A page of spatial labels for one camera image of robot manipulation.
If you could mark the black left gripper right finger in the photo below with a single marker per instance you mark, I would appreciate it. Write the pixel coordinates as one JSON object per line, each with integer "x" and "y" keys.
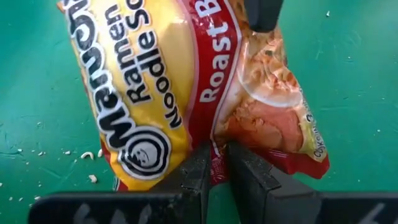
{"x": 280, "y": 208}

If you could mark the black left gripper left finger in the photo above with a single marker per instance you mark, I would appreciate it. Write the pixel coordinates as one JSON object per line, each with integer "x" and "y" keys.
{"x": 180, "y": 202}

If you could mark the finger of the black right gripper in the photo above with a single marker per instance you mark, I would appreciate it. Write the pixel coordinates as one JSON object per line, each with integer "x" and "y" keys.
{"x": 264, "y": 15}

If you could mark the red Maruchan noodle packet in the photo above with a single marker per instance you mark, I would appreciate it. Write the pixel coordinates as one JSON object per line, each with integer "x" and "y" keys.
{"x": 174, "y": 77}

